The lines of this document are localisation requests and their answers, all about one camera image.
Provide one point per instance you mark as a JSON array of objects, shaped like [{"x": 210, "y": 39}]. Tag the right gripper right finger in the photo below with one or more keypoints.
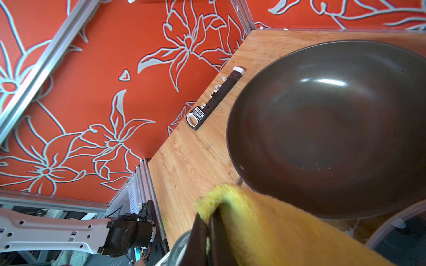
[{"x": 220, "y": 249}]

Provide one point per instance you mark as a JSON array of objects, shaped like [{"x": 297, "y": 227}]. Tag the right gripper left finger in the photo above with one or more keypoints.
[{"x": 196, "y": 253}]

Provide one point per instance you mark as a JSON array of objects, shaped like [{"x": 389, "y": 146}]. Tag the glass lid with white handle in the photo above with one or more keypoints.
[{"x": 176, "y": 254}]

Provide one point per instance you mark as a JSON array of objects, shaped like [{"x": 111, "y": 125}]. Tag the yellow microfiber cloth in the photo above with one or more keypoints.
[{"x": 263, "y": 231}]

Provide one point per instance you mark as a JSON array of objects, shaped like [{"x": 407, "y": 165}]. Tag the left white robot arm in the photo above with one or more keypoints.
[{"x": 111, "y": 237}]

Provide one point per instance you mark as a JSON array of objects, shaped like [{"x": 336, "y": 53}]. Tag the black frying pan with lid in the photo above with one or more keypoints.
[{"x": 402, "y": 238}]

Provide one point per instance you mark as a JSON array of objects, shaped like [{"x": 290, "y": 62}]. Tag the dark wok with white handle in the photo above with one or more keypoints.
[{"x": 337, "y": 129}]

